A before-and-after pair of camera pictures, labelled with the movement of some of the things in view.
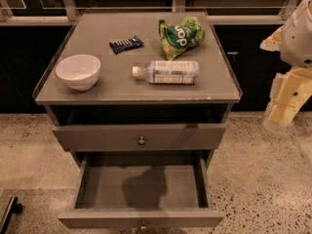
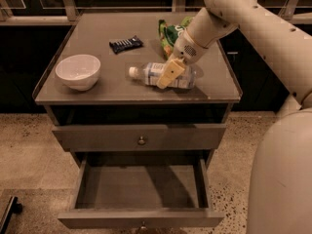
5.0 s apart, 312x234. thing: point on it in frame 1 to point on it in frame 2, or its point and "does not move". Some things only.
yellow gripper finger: (289, 95) to (174, 68)
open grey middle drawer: (142, 192) does not move
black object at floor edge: (14, 207) does not move
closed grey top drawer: (184, 136) does not move
